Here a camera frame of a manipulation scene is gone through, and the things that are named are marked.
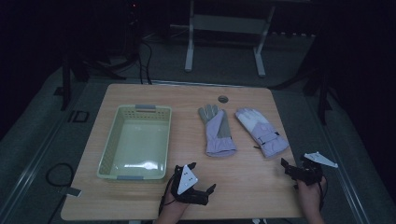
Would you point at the purple glove with grey palm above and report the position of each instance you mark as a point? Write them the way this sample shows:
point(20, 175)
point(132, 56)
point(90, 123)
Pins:
point(218, 133)

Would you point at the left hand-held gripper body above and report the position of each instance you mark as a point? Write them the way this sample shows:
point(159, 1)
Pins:
point(186, 182)

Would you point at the white metal stand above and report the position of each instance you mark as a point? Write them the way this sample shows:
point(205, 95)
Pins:
point(225, 25)

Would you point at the white and purple glove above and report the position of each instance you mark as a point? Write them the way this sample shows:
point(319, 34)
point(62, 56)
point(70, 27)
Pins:
point(264, 133)

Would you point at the person's right hand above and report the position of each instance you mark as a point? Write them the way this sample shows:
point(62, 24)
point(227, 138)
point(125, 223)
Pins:
point(308, 196)

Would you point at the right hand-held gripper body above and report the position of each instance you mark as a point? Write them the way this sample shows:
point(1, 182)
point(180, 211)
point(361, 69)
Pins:
point(311, 169)

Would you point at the person's left hand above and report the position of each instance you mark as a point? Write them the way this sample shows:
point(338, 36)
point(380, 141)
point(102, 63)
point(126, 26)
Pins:
point(174, 207)

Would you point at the grey tape piece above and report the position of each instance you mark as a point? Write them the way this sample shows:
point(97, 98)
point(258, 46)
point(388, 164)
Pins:
point(74, 192)

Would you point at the black tripod stand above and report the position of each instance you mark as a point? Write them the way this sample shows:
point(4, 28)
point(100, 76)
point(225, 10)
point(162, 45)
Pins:
point(322, 93)
point(67, 81)

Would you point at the round grey table grommet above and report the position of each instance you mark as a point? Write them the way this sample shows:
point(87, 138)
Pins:
point(223, 99)

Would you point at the light green plastic basket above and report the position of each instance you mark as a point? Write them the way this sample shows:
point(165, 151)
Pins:
point(137, 146)

